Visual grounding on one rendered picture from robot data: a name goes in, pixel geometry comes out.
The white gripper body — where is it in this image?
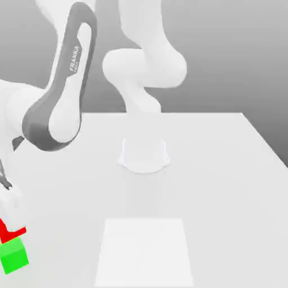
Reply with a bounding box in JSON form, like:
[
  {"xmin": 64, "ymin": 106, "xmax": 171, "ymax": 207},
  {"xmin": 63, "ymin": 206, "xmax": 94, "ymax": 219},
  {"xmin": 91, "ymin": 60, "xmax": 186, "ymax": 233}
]
[{"xmin": 0, "ymin": 179, "xmax": 29, "ymax": 233}]

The small red cube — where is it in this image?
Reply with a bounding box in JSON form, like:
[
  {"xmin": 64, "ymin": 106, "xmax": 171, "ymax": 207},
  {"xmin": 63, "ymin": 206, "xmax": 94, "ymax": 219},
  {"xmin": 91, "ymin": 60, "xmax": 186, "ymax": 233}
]
[{"xmin": 0, "ymin": 218, "xmax": 27, "ymax": 245}]

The small green cube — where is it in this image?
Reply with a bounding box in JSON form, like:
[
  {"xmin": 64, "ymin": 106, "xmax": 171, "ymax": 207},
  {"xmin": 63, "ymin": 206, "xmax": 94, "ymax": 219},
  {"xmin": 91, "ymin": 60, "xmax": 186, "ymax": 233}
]
[{"xmin": 0, "ymin": 237, "xmax": 30, "ymax": 275}]

